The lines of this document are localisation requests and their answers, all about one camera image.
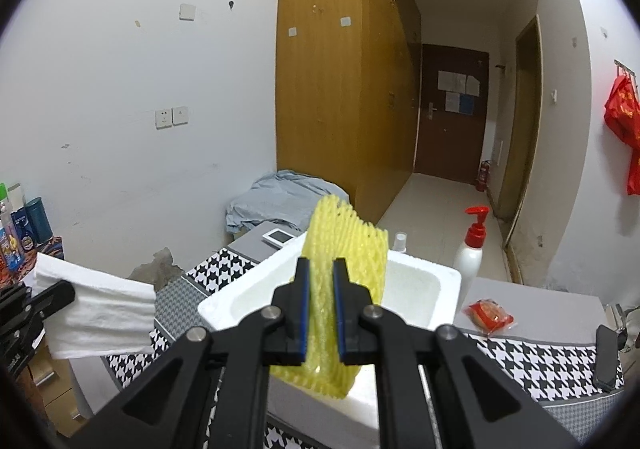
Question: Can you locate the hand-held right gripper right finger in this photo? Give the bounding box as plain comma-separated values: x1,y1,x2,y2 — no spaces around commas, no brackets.
333,256,586,449

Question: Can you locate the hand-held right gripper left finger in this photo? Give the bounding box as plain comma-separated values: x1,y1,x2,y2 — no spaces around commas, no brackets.
65,256,311,449

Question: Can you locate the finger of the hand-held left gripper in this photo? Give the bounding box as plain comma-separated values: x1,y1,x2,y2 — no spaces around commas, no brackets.
22,279,77,326

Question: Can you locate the white towel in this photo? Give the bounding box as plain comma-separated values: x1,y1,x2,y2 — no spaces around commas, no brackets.
32,251,158,361

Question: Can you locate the yellow foam fruit net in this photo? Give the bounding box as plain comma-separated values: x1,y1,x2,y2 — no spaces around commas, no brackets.
270,194,390,400

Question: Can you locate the white foam box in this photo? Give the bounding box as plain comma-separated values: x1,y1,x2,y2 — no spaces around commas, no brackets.
197,231,462,449

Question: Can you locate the white digital device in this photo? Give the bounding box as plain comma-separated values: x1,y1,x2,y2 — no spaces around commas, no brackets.
261,227,297,248

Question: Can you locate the blue-grey cloth pile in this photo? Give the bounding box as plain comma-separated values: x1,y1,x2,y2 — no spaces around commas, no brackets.
225,170,351,235

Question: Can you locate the small green packet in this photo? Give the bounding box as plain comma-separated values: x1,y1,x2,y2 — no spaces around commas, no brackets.
462,298,516,335

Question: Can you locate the dark brown entrance door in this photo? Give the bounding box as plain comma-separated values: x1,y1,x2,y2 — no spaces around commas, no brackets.
413,43,490,186

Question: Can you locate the houndstooth tablecloth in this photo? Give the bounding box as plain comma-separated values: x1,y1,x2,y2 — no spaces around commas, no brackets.
100,249,626,449

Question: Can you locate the wooden wardrobe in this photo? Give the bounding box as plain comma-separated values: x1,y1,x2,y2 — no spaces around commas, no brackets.
276,0,422,230

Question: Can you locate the light wooden side door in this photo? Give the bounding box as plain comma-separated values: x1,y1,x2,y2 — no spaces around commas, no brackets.
497,15,544,231

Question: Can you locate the black phone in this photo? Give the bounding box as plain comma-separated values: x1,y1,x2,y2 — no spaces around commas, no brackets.
594,324,621,392

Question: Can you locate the red plastic bag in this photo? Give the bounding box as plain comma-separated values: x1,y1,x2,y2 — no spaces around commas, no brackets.
603,74,640,197

